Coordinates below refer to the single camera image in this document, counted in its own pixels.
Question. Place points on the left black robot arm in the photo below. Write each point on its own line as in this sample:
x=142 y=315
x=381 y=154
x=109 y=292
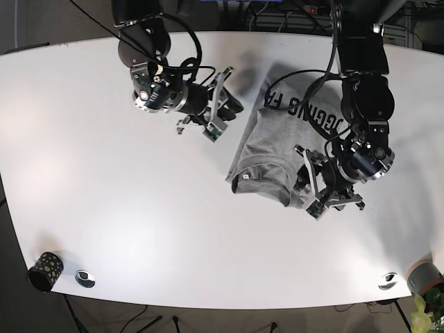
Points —
x=361 y=152

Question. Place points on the grey plant pot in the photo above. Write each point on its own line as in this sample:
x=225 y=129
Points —
x=423 y=276

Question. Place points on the black gold-dotted cup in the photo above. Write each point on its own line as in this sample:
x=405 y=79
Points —
x=45 y=272

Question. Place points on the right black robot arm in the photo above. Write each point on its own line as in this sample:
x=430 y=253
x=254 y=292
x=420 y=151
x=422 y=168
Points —
x=144 y=45

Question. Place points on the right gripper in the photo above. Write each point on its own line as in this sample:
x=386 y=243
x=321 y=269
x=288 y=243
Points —
x=201 y=105

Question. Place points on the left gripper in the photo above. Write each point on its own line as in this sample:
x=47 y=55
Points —
x=327 y=188

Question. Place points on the medium grey T-shirt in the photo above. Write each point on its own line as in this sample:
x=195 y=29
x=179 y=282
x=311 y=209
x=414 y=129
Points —
x=266 y=162

